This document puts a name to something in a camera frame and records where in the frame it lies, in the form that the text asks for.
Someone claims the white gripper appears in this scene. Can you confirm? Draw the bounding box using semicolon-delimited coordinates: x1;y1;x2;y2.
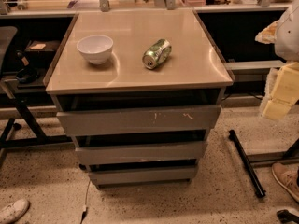
255;21;299;120

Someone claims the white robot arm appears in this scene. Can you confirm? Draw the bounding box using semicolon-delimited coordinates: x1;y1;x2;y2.
255;0;299;120

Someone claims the grey top drawer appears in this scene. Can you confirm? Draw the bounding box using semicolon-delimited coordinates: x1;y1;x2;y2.
57;105;221;136

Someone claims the grey bottom drawer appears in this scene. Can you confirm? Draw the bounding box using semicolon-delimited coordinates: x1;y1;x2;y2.
89;165;197;186

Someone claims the grey drawer cabinet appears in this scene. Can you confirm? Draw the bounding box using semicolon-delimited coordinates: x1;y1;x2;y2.
46;9;233;174

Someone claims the tan shoe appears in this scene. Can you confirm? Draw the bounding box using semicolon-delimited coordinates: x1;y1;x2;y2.
272;162;299;203

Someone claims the green soda can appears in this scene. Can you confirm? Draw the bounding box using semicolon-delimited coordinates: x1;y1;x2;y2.
142;39;172;70

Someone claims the white bowl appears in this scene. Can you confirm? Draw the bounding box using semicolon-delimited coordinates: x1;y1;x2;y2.
77;35;114;64

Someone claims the black box on shelf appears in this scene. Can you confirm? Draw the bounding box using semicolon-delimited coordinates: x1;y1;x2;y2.
25;40;60;68

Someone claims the black chair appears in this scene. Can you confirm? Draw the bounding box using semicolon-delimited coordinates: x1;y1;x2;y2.
0;26;72;150

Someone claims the white sneaker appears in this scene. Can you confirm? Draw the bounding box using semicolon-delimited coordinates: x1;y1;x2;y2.
0;199;30;224

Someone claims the black table leg frame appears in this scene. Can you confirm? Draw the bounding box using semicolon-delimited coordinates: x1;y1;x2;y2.
229;130;299;198

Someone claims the white floor cable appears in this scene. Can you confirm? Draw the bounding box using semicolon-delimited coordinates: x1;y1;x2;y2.
79;180;92;224

